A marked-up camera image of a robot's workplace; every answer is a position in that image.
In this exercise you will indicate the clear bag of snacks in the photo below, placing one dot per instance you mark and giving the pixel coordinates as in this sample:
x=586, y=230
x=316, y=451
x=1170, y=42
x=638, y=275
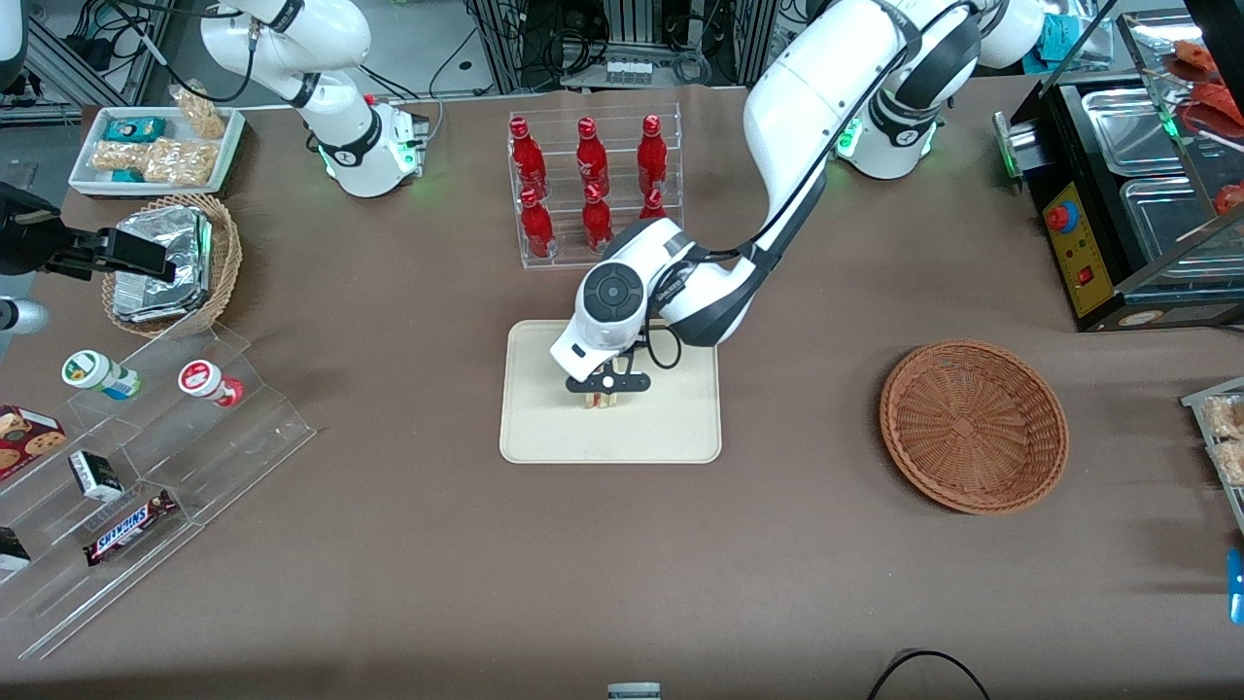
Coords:
x=117, y=157
x=180, y=160
x=201, y=112

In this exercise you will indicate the triangle sandwich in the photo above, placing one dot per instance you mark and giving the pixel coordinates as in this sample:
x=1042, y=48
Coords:
x=603, y=400

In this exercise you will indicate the red fried food piece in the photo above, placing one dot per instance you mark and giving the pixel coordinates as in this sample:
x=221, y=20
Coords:
x=1215, y=109
x=1193, y=58
x=1232, y=198

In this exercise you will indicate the teal snack packet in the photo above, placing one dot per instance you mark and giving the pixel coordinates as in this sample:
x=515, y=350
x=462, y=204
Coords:
x=134, y=128

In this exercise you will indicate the deep wicker basket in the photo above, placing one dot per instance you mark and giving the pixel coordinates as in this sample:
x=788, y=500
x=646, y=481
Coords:
x=225, y=262

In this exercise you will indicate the round brown wicker basket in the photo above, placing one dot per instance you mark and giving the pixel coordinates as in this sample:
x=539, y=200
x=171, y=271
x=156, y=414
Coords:
x=972, y=428

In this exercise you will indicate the silver foil package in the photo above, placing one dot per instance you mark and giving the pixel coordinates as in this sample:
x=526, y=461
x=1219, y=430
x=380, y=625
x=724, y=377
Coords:
x=160, y=272

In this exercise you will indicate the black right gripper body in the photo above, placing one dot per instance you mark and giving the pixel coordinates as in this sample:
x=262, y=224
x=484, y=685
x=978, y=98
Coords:
x=31, y=239

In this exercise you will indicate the pale rice cracker bag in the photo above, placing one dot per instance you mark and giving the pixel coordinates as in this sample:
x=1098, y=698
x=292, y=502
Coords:
x=1230, y=463
x=1226, y=416

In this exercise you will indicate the red cola bottle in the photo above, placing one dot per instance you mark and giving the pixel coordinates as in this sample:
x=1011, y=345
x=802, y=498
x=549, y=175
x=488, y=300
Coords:
x=653, y=206
x=528, y=160
x=536, y=228
x=596, y=224
x=652, y=156
x=590, y=160

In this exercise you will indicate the snickers chocolate bar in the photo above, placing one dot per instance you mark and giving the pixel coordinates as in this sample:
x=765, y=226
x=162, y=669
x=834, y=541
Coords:
x=131, y=527

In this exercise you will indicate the grey metal cylinder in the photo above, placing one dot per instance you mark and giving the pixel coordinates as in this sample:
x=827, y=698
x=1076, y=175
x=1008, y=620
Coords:
x=21, y=316

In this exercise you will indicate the black food warmer cabinet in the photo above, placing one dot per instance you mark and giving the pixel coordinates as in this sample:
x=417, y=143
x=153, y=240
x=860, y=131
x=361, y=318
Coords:
x=1069, y=253

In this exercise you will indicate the silver power strip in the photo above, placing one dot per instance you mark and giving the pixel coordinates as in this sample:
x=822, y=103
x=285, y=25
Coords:
x=629, y=70

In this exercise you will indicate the red cookie box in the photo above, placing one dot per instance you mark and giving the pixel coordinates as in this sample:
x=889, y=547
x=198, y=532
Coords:
x=24, y=437

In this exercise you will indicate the grey device at table edge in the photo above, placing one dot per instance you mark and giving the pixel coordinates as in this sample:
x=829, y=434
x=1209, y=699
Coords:
x=634, y=691

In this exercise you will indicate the small black packet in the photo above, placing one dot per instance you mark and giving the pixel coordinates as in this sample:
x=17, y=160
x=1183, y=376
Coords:
x=12, y=550

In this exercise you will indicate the beige plastic tray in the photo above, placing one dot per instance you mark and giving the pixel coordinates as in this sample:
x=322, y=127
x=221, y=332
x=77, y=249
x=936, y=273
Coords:
x=544, y=418

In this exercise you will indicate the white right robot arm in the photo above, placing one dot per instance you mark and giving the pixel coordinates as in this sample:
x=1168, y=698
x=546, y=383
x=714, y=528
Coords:
x=340, y=126

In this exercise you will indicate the small black white box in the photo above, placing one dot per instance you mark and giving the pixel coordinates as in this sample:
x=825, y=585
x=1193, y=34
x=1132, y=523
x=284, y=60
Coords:
x=94, y=474

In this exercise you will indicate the clear acrylic stepped shelf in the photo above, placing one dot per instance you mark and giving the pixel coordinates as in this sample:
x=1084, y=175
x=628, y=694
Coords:
x=224, y=447

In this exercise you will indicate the clear tray with snacks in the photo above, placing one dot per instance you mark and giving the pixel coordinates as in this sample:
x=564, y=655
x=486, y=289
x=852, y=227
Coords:
x=1197, y=399

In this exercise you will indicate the white rectangular snack tray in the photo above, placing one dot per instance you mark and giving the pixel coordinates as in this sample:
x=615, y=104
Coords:
x=87, y=180

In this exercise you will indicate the blue plastic object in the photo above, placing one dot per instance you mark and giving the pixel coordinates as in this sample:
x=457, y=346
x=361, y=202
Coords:
x=1236, y=588

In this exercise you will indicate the teal plastic object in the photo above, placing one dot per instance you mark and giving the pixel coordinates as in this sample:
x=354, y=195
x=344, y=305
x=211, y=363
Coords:
x=1069, y=34

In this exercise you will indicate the clear acrylic bottle rack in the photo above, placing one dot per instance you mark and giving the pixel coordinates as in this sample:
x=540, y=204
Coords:
x=564, y=233

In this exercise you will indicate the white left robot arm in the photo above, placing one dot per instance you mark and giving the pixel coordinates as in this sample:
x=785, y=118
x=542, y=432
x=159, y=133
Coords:
x=826, y=78

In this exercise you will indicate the red lid yogurt cup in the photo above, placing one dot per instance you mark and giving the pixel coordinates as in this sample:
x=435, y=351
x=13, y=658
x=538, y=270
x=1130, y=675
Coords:
x=204, y=379

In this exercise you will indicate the green lid yogurt cup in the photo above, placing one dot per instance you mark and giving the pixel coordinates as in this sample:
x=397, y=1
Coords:
x=92, y=372

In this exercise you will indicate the steel food pan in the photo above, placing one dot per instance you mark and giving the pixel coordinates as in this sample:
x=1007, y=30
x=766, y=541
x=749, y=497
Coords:
x=1127, y=131
x=1166, y=228

